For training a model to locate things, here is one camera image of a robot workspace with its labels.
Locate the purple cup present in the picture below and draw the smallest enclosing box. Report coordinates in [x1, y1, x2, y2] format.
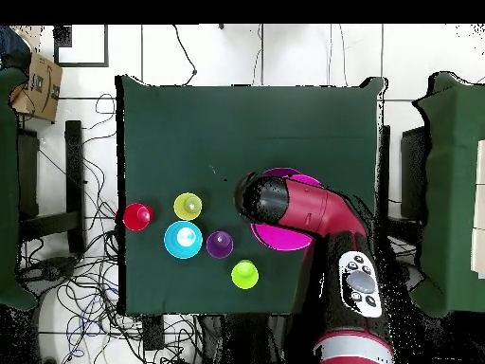
[206, 230, 235, 260]

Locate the black floor cable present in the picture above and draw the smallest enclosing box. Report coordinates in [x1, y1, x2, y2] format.
[172, 25, 198, 87]

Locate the cardboard box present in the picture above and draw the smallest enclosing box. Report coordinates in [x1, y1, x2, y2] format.
[9, 51, 63, 123]

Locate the large pink bowl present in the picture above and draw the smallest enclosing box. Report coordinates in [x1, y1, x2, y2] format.
[249, 173, 326, 252]

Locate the yellow cup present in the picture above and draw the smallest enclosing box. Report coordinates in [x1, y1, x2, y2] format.
[172, 191, 203, 222]

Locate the black floor frame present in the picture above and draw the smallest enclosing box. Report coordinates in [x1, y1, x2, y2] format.
[53, 25, 110, 68]

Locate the green covered side table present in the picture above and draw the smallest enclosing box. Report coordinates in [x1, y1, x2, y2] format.
[410, 71, 485, 319]
[0, 66, 39, 312]

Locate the dark blue fabric item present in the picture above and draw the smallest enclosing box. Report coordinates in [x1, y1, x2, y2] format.
[0, 25, 32, 71]

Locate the black pedestal leg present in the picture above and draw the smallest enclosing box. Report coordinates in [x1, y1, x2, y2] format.
[20, 255, 81, 283]

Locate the large purple bowl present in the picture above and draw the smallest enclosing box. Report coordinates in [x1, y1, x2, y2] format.
[261, 167, 303, 179]

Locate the green cup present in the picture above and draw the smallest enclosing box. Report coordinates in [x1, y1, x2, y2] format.
[231, 259, 260, 290]

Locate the small light blue bowl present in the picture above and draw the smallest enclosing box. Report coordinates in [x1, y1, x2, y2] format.
[163, 220, 204, 260]

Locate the black stand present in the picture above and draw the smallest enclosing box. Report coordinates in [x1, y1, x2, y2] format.
[399, 126, 431, 223]
[18, 119, 86, 254]

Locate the black power strip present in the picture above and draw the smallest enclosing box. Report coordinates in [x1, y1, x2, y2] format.
[142, 314, 165, 352]

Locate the dark green table cloth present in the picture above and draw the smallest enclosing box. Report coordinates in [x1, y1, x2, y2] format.
[115, 74, 387, 317]

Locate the red cup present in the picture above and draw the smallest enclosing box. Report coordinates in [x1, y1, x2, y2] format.
[121, 202, 155, 232]

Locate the tangle of cables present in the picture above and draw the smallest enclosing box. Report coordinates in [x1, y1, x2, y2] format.
[18, 92, 198, 364]

